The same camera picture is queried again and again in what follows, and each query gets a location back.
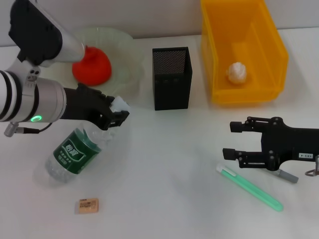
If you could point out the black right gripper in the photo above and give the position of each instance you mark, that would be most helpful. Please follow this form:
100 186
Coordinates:
291 144

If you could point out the grey marker pen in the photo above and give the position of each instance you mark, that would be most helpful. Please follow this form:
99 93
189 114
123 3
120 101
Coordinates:
289 175

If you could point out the yellow plastic bin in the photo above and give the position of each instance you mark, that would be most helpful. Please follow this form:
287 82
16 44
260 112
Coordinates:
249 37

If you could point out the red-orange knitted orange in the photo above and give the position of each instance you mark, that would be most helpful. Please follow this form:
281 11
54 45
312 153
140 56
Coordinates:
94 69

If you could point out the small tan eraser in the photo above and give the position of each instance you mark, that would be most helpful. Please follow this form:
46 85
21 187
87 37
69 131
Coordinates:
87 205

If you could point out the black mesh pen holder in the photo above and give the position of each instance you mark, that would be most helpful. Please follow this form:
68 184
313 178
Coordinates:
172 82

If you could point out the green glass fruit plate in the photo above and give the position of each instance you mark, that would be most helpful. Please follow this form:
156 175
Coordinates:
124 62

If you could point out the white paper ball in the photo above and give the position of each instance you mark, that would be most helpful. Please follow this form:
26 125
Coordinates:
236 72

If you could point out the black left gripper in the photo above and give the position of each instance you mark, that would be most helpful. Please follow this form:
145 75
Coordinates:
84 107

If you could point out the clear green-label plastic bottle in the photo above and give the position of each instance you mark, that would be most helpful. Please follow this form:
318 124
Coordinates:
72 154

